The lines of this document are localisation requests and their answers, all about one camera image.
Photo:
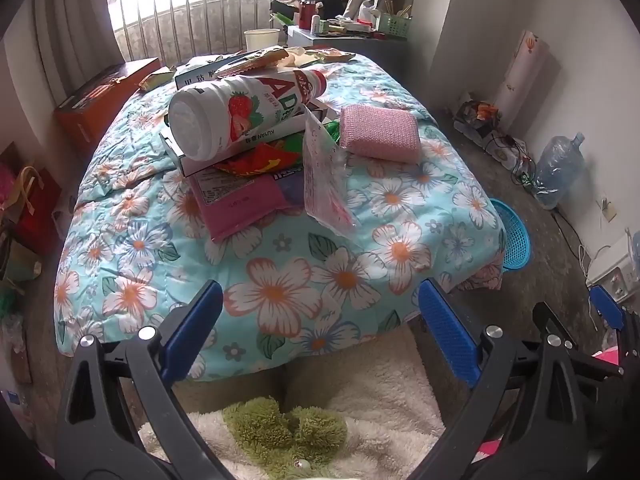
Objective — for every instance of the white water dispenser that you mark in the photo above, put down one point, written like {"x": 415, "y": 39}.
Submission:
{"x": 615, "y": 270}

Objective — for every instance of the red snack packet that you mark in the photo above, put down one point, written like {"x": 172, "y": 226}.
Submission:
{"x": 255, "y": 160}

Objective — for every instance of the red gift bag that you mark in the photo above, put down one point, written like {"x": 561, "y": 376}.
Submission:
{"x": 40, "y": 210}

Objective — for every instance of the white fluffy cloth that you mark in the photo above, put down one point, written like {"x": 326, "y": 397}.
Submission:
{"x": 380, "y": 410}

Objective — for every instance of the white strawberry print bottle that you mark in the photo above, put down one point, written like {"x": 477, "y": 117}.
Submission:
{"x": 235, "y": 115}

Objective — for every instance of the white dark-edged box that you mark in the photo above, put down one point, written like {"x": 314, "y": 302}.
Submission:
{"x": 175, "y": 154}

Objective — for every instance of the white blue printed box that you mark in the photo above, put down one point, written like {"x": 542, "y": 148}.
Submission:
{"x": 200, "y": 77}

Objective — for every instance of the green plush patch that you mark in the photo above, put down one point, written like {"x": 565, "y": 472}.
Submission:
{"x": 265, "y": 425}

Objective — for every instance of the clear pink print plastic bag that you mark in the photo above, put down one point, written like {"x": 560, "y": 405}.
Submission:
{"x": 325, "y": 185}

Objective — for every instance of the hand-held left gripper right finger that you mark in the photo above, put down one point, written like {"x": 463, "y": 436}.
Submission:
{"x": 447, "y": 330}

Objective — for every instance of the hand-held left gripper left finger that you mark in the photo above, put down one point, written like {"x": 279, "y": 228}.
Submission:
{"x": 197, "y": 322}

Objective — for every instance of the pink snack packet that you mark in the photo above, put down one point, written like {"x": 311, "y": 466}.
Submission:
{"x": 240, "y": 205}

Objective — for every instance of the pink scouring sponge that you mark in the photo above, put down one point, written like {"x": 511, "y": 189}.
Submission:
{"x": 382, "y": 132}

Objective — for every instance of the wall socket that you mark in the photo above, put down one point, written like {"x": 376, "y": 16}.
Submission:
{"x": 607, "y": 208}

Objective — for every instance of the clear blue water jug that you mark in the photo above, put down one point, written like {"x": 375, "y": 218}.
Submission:
{"x": 560, "y": 170}

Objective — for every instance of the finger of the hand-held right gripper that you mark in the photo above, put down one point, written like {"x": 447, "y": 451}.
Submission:
{"x": 606, "y": 305}
{"x": 585, "y": 350}

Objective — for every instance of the floral blue blanket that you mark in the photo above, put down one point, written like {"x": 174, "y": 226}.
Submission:
{"x": 280, "y": 280}

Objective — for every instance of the white power strip box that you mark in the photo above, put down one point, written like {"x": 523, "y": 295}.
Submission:
{"x": 492, "y": 147}

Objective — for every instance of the black orange snack bag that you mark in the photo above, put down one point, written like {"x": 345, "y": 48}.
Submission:
{"x": 480, "y": 112}

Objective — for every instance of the metal window railing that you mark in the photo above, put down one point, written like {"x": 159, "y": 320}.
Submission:
{"x": 190, "y": 35}

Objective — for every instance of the orange cardboard box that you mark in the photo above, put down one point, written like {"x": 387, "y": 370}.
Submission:
{"x": 100, "y": 105}

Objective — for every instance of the red bottle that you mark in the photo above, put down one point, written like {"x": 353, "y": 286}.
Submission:
{"x": 307, "y": 14}

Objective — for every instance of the yellow green snack packet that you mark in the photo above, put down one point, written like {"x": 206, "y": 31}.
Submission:
{"x": 156, "y": 80}

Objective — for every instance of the white balloon print board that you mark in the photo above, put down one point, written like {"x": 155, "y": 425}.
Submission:
{"x": 525, "y": 70}

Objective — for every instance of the blue plastic basket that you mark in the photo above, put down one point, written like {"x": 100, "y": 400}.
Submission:
{"x": 515, "y": 240}

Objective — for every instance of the green orange snack packet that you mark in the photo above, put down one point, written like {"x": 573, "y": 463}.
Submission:
{"x": 334, "y": 55}

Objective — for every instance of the orange biscuit packet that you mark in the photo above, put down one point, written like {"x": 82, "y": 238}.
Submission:
{"x": 260, "y": 60}

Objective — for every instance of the green pen basket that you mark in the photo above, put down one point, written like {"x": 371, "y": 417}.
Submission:
{"x": 394, "y": 26}

